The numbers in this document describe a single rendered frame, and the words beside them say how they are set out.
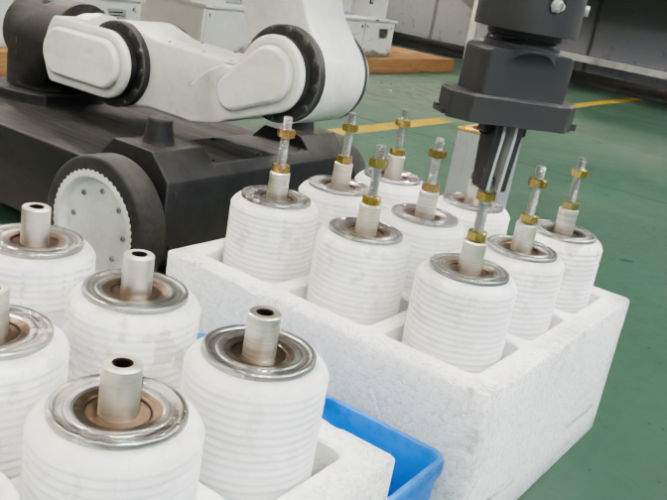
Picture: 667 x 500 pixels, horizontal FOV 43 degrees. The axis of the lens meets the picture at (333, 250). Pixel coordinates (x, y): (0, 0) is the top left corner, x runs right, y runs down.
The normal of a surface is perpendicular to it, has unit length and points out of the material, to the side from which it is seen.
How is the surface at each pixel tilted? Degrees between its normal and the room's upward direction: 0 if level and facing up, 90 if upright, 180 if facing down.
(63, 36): 90
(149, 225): 73
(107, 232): 90
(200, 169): 46
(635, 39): 90
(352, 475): 0
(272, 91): 90
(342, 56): 59
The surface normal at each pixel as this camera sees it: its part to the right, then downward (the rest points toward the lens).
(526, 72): 0.25, 0.35
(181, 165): 0.69, -0.43
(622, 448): 0.17, -0.93
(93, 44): -0.56, 0.18
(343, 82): 0.82, 0.27
